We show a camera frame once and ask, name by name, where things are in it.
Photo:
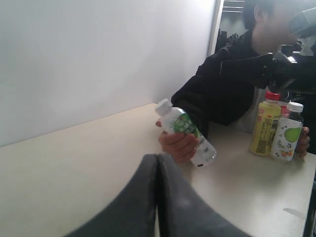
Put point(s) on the person's left hand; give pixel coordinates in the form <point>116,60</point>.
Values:
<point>303,142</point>

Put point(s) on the person in black jacket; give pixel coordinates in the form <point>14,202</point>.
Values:
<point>209,97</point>

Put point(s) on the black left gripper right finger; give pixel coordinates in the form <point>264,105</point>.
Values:
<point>182,212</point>

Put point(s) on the person's open right hand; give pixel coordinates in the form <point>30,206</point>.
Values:
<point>181,146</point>

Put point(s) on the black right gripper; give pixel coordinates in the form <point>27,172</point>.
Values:
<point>277,71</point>

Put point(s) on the clear cola bottle red label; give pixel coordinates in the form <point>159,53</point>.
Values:
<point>284,112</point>

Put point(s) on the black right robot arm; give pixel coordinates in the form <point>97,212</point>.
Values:
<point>303,47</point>

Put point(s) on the white tea bottle pear label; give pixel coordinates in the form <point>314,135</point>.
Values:
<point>287,133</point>

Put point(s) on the yellow label juice bottle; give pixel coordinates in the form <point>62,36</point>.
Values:
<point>269,112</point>

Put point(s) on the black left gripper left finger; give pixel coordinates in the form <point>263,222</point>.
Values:
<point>132,213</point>

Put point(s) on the clear bottle green white label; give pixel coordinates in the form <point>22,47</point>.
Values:
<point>176,120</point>

